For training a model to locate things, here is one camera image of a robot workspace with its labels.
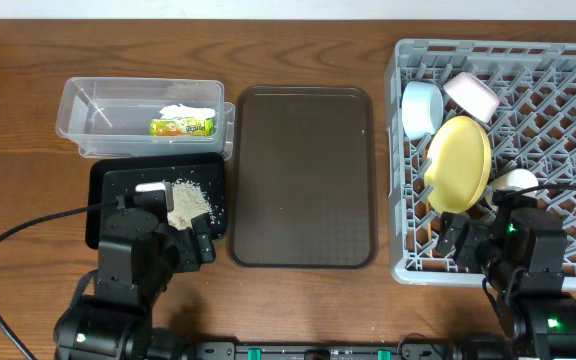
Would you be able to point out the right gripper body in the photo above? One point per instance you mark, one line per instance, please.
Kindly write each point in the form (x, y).
(466, 238)

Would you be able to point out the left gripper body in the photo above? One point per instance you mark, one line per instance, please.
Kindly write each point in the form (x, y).
(188, 247)

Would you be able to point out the rice pile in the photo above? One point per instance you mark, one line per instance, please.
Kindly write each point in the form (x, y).
(191, 201)

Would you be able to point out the yellow round plate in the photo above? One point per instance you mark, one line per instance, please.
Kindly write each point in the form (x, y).
(461, 160)

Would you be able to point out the green snack wrapper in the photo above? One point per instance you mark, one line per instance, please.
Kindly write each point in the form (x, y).
(181, 126)

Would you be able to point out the white tissue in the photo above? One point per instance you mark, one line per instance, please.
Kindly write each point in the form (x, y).
(182, 111)

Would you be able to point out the light blue bowl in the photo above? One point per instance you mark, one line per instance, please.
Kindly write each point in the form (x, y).
(422, 109)

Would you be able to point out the white rice bowl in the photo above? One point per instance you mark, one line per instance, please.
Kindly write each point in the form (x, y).
(473, 96)

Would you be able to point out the wooden chopstick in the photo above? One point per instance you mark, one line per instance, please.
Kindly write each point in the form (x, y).
(428, 228)

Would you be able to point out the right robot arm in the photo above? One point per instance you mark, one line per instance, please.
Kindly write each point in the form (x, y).
(520, 255)

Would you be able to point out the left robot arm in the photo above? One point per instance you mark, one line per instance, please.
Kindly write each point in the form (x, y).
(110, 315)

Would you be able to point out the black waste tray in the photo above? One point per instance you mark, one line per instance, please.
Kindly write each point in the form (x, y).
(111, 178)

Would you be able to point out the grey plastic dishwasher rack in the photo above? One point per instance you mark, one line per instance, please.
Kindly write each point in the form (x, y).
(533, 128)

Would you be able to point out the dark brown serving tray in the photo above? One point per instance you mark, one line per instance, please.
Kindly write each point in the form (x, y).
(304, 179)

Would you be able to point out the clear plastic bin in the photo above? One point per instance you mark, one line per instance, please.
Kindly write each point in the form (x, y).
(110, 117)

